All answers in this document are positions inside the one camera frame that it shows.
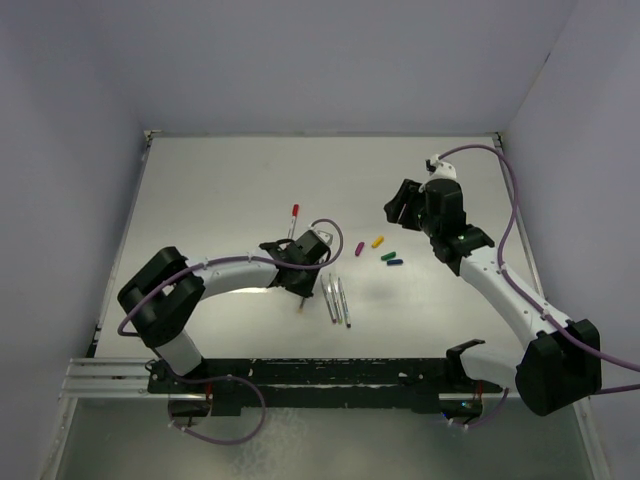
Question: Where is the white pen purple end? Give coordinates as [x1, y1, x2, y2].
[319, 275, 338, 324]

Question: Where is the white pen red end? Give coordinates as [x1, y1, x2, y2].
[287, 212, 298, 240]

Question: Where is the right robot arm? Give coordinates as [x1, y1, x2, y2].
[384, 179, 602, 416]

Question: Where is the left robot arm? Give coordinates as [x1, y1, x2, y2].
[117, 229, 332, 392]

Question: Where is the white pen green end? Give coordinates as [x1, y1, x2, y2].
[328, 274, 343, 324]

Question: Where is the white pen blue end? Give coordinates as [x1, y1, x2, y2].
[337, 277, 352, 329]

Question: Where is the green pen cap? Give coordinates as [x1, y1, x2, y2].
[380, 251, 397, 261]

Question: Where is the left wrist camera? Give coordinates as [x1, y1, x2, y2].
[309, 226, 333, 247]

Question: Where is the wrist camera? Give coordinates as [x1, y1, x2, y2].
[426, 154, 457, 182]
[309, 226, 333, 247]

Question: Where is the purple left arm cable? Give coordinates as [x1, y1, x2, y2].
[117, 217, 344, 444]

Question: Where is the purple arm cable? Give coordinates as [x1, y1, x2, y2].
[117, 217, 344, 444]
[439, 144, 640, 434]

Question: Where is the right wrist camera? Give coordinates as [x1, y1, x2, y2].
[426, 154, 457, 182]

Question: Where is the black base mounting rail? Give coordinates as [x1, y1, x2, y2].
[145, 358, 502, 416]

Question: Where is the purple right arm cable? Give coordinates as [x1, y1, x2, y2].
[439, 144, 640, 434]

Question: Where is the aluminium extrusion rail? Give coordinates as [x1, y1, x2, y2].
[58, 357, 166, 400]

